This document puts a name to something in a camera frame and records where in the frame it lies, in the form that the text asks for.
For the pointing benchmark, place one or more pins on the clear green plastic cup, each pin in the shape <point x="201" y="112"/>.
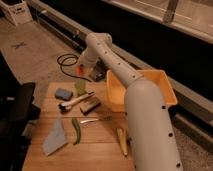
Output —
<point x="80" y="87"/>

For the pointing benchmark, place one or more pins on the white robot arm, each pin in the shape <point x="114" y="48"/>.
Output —
<point x="152" y="138"/>

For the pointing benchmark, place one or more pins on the white handled brush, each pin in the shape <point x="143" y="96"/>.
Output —
<point x="65" y="106"/>

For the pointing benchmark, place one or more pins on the green chili pepper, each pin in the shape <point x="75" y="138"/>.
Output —
<point x="77" y="128"/>

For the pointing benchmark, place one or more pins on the blue sponge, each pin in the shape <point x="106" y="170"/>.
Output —
<point x="63" y="94"/>

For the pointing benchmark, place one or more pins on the red orange apple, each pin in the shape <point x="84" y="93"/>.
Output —
<point x="79" y="71"/>

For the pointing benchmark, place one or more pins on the blue grey cloth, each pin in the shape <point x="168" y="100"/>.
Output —
<point x="55" y="139"/>

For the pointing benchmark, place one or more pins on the blue black power box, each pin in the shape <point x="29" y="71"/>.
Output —
<point x="98" y="73"/>

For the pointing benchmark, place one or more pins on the yellow plastic bin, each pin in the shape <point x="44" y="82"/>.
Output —
<point x="116" y="91"/>

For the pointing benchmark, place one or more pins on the black chair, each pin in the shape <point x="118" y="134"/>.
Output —
<point x="16" y="109"/>

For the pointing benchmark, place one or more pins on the white crate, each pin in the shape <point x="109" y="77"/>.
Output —
<point x="17" y="13"/>

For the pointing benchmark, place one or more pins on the yellow banana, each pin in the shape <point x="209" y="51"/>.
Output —
<point x="122" y="140"/>

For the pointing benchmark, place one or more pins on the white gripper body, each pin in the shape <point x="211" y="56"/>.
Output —
<point x="86" y="65"/>

